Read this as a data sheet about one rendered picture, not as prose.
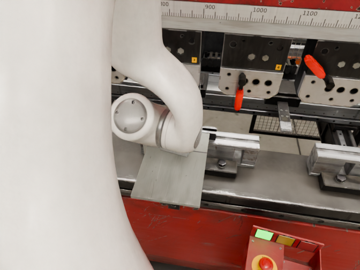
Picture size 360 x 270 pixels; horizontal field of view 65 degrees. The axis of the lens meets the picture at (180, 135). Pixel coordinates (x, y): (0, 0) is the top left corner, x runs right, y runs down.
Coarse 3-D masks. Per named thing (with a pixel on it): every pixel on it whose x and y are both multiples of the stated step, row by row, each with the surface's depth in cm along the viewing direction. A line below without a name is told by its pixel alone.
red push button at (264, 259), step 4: (260, 260) 81; (264, 260) 80; (268, 260) 80; (260, 264) 80; (264, 264) 80; (268, 264) 80; (272, 264) 80; (264, 268) 79; (268, 268) 79; (272, 268) 79
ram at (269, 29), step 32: (192, 0) 60; (224, 0) 59; (256, 0) 58; (288, 0) 57; (320, 0) 56; (352, 0) 55; (224, 32) 64; (256, 32) 62; (288, 32) 61; (320, 32) 60; (352, 32) 59
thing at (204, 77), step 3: (201, 75) 106; (204, 75) 107; (207, 75) 109; (201, 78) 105; (204, 78) 105; (207, 78) 107; (201, 81) 104; (204, 81) 106; (207, 81) 108; (201, 84) 102; (204, 84) 104; (207, 84) 110; (201, 87) 103; (204, 87) 103; (201, 90) 102; (204, 90) 102; (201, 93) 103; (204, 93) 103; (201, 96) 104; (204, 96) 104
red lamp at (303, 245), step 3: (300, 243) 83; (303, 243) 82; (306, 243) 82; (309, 243) 82; (297, 246) 85; (300, 246) 84; (303, 246) 84; (306, 246) 83; (309, 246) 83; (312, 246) 82; (315, 246) 82; (303, 249) 85; (306, 249) 84; (309, 249) 84; (312, 249) 83
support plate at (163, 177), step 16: (144, 160) 82; (160, 160) 82; (176, 160) 82; (192, 160) 82; (144, 176) 78; (160, 176) 78; (176, 176) 78; (192, 176) 78; (144, 192) 74; (160, 192) 74; (176, 192) 74; (192, 192) 74
